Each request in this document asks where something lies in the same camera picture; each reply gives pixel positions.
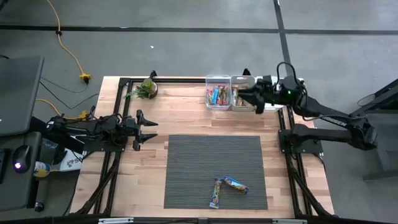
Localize silver frame bracket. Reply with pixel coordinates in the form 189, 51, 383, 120
98, 217, 135, 224
272, 218, 308, 224

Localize yellow white bottle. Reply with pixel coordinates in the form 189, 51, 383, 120
32, 161, 53, 179

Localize dark grey side desk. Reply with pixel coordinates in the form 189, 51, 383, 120
0, 130, 43, 213

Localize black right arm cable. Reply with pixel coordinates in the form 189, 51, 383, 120
275, 61, 308, 94

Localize clear plastic bin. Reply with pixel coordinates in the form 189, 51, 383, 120
205, 74, 232, 112

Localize grey slanted panel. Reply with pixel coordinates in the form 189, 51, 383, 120
0, 55, 45, 137

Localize dark grey side table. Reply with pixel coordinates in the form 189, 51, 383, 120
354, 79, 398, 182

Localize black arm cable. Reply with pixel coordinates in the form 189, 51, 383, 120
275, 61, 308, 94
46, 105, 125, 147

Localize black computer mouse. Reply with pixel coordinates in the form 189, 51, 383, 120
11, 144, 32, 174

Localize black aluminium table frame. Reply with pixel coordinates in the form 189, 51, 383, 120
70, 68, 335, 224

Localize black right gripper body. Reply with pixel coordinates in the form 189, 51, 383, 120
254, 75, 283, 116

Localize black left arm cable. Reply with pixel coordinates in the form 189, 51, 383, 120
46, 105, 125, 147

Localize purple Chewy granola bar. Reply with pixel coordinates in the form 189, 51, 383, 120
208, 177, 223, 210
221, 176, 250, 195

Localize grey woven placemat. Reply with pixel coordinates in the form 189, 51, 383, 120
163, 134, 269, 210

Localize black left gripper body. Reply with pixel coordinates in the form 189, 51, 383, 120
119, 108, 145, 152

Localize potted green succulent plant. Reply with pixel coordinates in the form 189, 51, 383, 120
123, 77, 159, 101

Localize black floor cable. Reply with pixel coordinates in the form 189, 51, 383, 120
39, 76, 101, 111

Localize yellow extension cord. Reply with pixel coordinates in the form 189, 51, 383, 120
35, 98, 91, 123
45, 0, 92, 85

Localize white plastic bin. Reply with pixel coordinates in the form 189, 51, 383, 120
254, 75, 285, 113

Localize black floor stand beam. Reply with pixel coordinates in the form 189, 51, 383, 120
29, 116, 85, 156

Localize grey plastic bin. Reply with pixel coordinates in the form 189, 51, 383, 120
230, 75, 259, 113

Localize white bag with logo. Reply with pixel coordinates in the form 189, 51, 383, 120
58, 147, 85, 173

